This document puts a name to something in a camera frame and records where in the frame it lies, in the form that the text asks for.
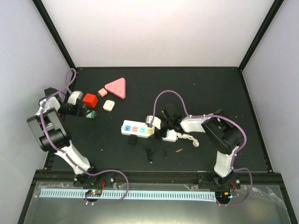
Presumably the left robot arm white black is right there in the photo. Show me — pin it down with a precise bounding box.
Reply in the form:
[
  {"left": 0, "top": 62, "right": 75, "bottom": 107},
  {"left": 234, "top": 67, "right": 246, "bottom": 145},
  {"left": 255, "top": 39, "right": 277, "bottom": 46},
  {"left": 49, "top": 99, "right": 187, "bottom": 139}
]
[{"left": 27, "top": 87, "right": 100, "bottom": 186}]

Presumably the thin black wire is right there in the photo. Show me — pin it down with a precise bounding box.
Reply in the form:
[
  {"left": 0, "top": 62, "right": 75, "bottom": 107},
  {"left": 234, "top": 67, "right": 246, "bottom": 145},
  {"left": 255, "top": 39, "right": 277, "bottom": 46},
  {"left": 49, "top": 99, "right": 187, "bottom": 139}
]
[{"left": 141, "top": 144, "right": 168, "bottom": 163}]

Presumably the white braided cord with plug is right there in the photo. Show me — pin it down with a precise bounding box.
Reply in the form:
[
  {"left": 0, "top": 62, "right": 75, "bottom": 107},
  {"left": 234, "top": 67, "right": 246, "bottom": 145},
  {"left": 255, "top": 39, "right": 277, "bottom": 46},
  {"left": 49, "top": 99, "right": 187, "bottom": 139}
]
[{"left": 176, "top": 132, "right": 200, "bottom": 148}]

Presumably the small black adapter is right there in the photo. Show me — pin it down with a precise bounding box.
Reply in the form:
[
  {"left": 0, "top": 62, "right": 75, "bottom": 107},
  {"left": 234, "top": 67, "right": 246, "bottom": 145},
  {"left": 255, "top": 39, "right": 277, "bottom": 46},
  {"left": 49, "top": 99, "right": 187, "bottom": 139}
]
[{"left": 128, "top": 135, "right": 137, "bottom": 145}]

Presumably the red plug adapter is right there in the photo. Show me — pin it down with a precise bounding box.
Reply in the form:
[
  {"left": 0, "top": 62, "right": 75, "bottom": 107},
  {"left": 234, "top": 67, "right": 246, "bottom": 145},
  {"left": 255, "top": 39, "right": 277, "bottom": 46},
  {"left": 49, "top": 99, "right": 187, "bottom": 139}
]
[{"left": 82, "top": 93, "right": 98, "bottom": 108}]

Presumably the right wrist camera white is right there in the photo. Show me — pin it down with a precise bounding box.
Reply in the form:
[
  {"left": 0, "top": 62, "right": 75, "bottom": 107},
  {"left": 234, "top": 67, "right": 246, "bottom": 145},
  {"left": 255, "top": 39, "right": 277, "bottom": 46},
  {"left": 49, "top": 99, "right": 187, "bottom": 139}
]
[{"left": 145, "top": 115, "right": 162, "bottom": 130}]

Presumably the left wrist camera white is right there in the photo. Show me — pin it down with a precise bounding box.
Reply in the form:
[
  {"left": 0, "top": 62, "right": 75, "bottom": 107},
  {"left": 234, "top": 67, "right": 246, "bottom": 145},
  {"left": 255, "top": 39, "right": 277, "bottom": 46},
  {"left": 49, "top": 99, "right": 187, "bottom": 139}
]
[{"left": 67, "top": 91, "right": 83, "bottom": 105}]

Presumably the small pink plug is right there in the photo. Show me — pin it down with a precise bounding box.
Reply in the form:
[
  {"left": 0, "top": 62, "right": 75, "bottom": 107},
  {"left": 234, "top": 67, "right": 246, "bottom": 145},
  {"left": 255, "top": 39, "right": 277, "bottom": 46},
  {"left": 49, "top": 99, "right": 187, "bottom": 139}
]
[{"left": 98, "top": 88, "right": 108, "bottom": 97}]

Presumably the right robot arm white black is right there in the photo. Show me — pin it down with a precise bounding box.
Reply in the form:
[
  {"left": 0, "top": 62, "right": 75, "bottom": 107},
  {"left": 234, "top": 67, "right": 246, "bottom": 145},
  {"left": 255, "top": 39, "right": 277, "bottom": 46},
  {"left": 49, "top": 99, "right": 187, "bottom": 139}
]
[{"left": 146, "top": 105, "right": 247, "bottom": 188}]

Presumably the left controller board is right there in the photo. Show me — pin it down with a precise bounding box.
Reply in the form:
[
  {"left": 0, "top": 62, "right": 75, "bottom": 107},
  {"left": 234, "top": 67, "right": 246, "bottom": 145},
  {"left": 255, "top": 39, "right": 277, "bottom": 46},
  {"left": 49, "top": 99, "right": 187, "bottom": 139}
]
[{"left": 85, "top": 189, "right": 102, "bottom": 197}]

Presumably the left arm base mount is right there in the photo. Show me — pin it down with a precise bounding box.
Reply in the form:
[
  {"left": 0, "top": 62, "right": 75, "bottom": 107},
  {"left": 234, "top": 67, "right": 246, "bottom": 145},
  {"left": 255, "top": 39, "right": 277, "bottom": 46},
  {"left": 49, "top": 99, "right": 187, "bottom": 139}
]
[{"left": 73, "top": 172, "right": 115, "bottom": 188}]

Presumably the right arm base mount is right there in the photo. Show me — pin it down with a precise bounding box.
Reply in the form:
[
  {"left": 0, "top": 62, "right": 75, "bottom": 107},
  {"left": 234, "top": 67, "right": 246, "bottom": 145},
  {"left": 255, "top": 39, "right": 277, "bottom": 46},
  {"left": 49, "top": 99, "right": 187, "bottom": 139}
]
[{"left": 195, "top": 172, "right": 238, "bottom": 189}]

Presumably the green plug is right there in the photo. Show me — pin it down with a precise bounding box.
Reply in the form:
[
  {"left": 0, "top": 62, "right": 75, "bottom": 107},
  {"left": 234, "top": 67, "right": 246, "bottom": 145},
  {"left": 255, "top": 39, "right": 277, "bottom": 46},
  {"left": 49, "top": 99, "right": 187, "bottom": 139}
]
[{"left": 85, "top": 111, "right": 97, "bottom": 119}]

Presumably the white plug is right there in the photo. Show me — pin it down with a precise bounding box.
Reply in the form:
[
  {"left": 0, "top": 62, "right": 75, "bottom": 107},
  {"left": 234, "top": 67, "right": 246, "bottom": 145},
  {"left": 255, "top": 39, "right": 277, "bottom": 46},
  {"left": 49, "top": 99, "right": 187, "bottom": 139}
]
[{"left": 103, "top": 100, "right": 115, "bottom": 112}]

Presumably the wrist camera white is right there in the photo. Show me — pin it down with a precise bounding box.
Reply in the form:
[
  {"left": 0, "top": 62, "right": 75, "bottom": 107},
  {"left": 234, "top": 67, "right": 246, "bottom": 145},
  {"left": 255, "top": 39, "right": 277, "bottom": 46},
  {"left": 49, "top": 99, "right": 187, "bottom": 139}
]
[
  {"left": 145, "top": 115, "right": 162, "bottom": 130},
  {"left": 67, "top": 91, "right": 83, "bottom": 105}
]

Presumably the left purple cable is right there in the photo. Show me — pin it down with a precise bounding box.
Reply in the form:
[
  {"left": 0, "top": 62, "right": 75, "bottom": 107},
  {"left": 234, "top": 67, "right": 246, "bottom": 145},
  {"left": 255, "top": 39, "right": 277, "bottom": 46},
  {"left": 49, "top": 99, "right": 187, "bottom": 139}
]
[{"left": 40, "top": 68, "right": 129, "bottom": 206}]

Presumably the white power strip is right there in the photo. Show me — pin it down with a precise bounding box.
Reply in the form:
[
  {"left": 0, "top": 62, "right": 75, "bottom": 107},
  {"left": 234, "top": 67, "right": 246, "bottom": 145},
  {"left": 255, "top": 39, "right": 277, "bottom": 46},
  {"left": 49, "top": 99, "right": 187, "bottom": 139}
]
[{"left": 121, "top": 120, "right": 177, "bottom": 142}]

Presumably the controller board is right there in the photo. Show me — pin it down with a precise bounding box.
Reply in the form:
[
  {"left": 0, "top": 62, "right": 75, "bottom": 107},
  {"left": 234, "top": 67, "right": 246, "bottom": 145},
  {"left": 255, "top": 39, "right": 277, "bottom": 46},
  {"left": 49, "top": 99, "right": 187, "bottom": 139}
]
[
  {"left": 85, "top": 189, "right": 102, "bottom": 197},
  {"left": 215, "top": 191, "right": 234, "bottom": 199}
]

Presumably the light blue slotted cable duct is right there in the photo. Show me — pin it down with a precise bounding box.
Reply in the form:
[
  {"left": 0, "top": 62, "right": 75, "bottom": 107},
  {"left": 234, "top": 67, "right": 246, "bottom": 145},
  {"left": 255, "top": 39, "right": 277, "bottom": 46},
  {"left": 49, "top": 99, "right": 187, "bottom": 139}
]
[{"left": 39, "top": 189, "right": 216, "bottom": 202}]

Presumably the right controller board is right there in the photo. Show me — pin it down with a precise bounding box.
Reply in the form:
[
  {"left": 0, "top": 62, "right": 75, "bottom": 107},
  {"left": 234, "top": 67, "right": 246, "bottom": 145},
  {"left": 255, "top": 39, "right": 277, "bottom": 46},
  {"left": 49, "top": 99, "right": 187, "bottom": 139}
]
[{"left": 215, "top": 191, "right": 234, "bottom": 199}]

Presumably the pink triangular socket adapter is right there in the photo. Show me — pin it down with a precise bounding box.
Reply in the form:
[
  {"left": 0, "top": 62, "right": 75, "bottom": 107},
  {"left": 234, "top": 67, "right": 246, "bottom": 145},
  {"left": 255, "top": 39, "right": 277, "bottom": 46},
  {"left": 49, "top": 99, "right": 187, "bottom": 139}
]
[{"left": 104, "top": 77, "right": 126, "bottom": 99}]

